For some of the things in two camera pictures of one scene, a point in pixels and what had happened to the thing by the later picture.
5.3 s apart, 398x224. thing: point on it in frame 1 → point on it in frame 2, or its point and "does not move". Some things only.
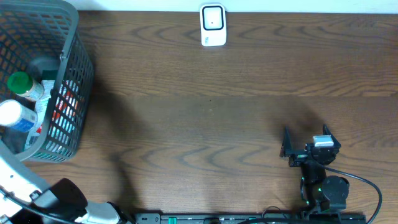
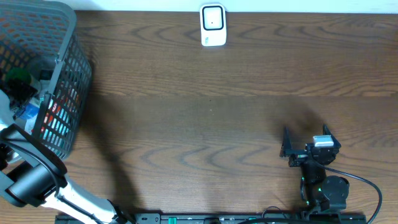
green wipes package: x=41 y=109 → x=55 y=120
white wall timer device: x=212 y=24 does not move
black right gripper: x=287 y=150 does not move
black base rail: x=237 y=218 does not move
